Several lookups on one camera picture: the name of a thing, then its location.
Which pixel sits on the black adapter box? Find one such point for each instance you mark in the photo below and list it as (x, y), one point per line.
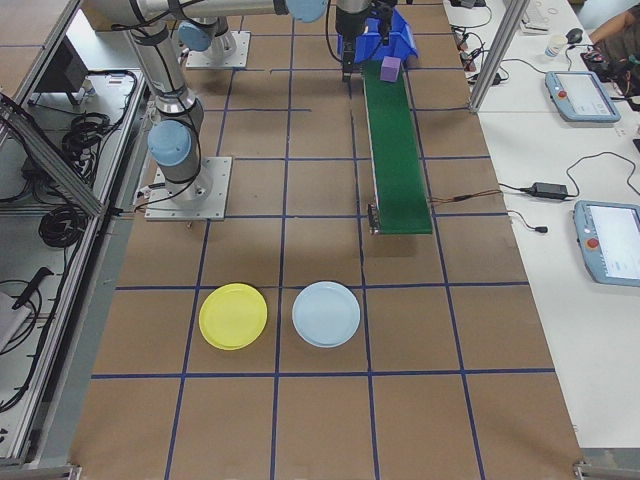
(500, 78)

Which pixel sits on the green conveyor belt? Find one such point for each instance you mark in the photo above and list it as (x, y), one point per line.
(397, 165)

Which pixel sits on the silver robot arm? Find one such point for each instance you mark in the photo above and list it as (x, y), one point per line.
(195, 36)
(165, 85)

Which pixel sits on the bystander forearm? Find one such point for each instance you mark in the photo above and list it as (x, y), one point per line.
(617, 25)

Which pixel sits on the purple foam block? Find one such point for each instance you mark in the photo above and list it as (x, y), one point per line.
(391, 70)

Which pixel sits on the yellow plate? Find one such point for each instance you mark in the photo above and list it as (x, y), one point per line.
(232, 316)

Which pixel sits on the grey flat pad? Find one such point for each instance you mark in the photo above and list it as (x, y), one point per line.
(10, 320)

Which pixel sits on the blue plastic bin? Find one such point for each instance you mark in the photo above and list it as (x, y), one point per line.
(402, 40)

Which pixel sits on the black computer mouse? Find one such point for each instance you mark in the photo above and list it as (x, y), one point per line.
(575, 35)

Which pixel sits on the light blue plate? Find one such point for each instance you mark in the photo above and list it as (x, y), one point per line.
(326, 314)

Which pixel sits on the white desk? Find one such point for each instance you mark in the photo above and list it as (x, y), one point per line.
(540, 310)

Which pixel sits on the V-shaped metal bar frame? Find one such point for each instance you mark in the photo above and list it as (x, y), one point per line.
(50, 165)

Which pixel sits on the white keyboard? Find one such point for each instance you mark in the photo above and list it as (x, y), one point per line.
(537, 15)

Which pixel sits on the white paper cup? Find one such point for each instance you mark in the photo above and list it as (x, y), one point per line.
(554, 48)

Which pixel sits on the aluminium profile post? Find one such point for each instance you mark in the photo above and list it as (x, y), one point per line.
(495, 55)

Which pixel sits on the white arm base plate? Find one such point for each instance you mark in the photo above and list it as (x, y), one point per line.
(241, 50)
(217, 200)

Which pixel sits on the black power adapter brick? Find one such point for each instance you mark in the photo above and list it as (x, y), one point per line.
(550, 189)

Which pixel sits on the aluminium table corner bracket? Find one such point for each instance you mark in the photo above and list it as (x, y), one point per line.
(600, 467)

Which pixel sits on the blue grey teach pendant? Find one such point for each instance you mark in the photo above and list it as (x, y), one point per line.
(607, 242)
(582, 95)

